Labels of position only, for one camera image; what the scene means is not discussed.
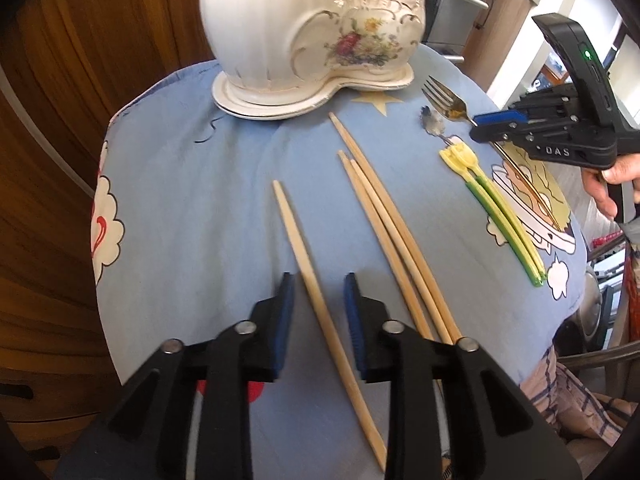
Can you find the stainless steel oven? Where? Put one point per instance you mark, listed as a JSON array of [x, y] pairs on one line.
[[460, 10]]

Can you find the blue printed tablecloth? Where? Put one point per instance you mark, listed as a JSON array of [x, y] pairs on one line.
[[210, 200]]

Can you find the gold metal fork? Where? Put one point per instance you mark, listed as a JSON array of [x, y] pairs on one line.
[[447, 100]]

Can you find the plaid shorts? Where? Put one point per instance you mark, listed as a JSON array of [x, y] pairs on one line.
[[565, 400]]

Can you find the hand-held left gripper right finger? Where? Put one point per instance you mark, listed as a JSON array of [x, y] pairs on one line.
[[354, 325]]

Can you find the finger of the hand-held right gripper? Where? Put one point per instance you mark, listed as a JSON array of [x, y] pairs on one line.
[[500, 118], [495, 133]]

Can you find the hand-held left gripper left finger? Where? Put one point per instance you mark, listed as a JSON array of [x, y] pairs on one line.
[[284, 320]]

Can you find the person's right hand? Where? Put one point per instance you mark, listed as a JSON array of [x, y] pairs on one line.
[[597, 187]]

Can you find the white floral ceramic utensil holder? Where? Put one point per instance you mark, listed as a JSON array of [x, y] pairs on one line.
[[280, 25]]

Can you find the grey metal chair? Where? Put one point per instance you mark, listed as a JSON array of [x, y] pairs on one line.
[[587, 315]]

